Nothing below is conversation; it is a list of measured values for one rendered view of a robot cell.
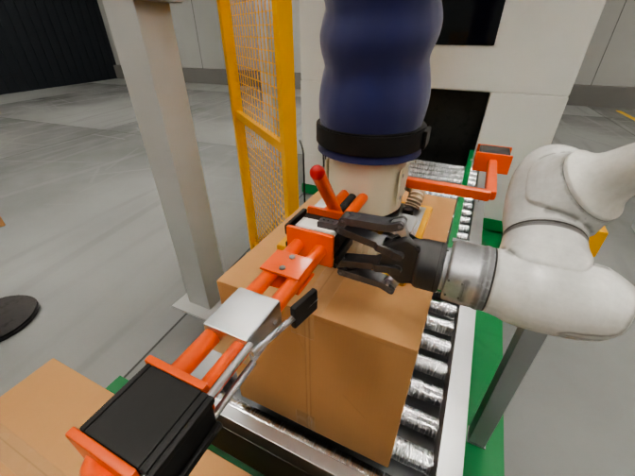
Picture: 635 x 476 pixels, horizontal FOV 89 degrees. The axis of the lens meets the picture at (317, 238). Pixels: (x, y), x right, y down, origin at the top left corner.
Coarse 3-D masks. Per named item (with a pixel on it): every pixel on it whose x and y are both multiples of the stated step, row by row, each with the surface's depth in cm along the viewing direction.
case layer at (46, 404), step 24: (24, 384) 91; (48, 384) 91; (72, 384) 91; (96, 384) 91; (0, 408) 86; (24, 408) 86; (48, 408) 86; (72, 408) 86; (96, 408) 86; (0, 432) 81; (24, 432) 81; (48, 432) 81; (0, 456) 76; (24, 456) 76; (48, 456) 76; (72, 456) 76; (216, 456) 76
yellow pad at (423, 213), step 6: (402, 204) 88; (402, 210) 85; (408, 210) 80; (414, 210) 85; (420, 210) 85; (426, 210) 86; (420, 216) 82; (426, 216) 83; (420, 222) 81; (426, 222) 81; (420, 228) 78; (390, 234) 70; (396, 234) 70; (414, 234) 75; (420, 234) 76
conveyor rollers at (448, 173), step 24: (432, 168) 235; (456, 168) 236; (432, 192) 199; (432, 312) 119; (432, 336) 105; (432, 360) 97; (432, 384) 91; (240, 408) 85; (408, 408) 85; (288, 432) 80; (432, 432) 81; (336, 456) 75; (408, 456) 76; (432, 456) 75
